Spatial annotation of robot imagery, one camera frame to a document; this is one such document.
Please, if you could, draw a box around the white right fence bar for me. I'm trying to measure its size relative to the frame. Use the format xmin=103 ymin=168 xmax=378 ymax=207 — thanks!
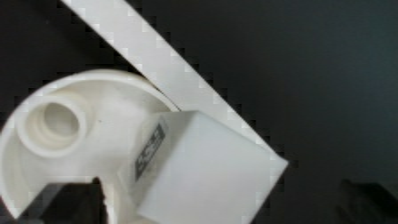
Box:
xmin=60 ymin=0 xmax=275 ymax=155

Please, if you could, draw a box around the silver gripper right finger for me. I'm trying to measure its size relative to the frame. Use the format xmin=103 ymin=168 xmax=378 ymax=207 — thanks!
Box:
xmin=334 ymin=179 xmax=398 ymax=224

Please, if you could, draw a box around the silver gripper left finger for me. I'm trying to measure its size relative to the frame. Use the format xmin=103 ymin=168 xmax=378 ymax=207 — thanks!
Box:
xmin=16 ymin=178 xmax=108 ymax=224

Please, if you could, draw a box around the round white stool seat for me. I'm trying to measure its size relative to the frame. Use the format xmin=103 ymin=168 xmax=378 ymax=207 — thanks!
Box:
xmin=0 ymin=69 xmax=178 ymax=224

